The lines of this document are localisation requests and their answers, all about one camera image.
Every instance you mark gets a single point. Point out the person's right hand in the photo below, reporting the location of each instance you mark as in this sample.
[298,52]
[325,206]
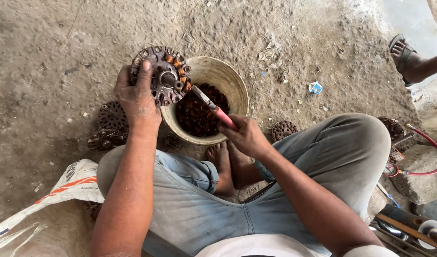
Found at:
[247,137]

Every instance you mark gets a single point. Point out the person's left hand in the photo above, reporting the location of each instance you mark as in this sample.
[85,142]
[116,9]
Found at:
[137,97]

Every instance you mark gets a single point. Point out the person's right fingers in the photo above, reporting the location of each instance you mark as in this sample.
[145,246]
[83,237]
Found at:
[234,125]

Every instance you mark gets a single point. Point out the rusty motor stator with copper winding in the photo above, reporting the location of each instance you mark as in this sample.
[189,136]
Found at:
[163,75]

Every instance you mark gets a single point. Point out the person's feet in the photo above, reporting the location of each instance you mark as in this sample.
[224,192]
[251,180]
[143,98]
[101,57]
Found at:
[231,167]

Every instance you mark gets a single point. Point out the cream plastic bucket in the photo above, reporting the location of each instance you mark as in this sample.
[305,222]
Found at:
[218,78]

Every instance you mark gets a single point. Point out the crumpled clear plastic scrap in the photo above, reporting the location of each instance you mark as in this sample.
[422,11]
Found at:
[268,57]

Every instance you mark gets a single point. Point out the grey jeans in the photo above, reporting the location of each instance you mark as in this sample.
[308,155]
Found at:
[311,160]

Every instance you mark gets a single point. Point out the crumpled white blue wrapper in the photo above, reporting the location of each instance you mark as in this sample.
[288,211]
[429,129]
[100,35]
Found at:
[315,87]

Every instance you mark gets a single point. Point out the white shirt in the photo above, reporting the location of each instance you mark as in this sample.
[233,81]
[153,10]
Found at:
[268,248]

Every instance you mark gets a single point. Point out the rusty stator with shaft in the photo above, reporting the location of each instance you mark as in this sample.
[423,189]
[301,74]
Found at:
[393,128]

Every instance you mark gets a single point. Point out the round pressure gauge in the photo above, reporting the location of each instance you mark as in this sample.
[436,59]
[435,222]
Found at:
[390,169]

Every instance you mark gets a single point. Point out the small copper metal part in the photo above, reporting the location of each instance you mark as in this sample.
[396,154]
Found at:
[396,155]

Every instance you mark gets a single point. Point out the grey sandal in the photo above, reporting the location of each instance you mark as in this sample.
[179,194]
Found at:
[402,53]

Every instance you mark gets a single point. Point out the grey stone block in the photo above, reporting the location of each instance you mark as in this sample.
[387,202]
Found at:
[420,175]

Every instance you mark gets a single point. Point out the white woven sack orange stripe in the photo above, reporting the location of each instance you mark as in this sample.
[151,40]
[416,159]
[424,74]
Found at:
[54,194]

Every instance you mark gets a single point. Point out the heap of tools and pipes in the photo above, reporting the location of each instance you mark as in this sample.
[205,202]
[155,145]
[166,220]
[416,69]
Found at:
[407,228]

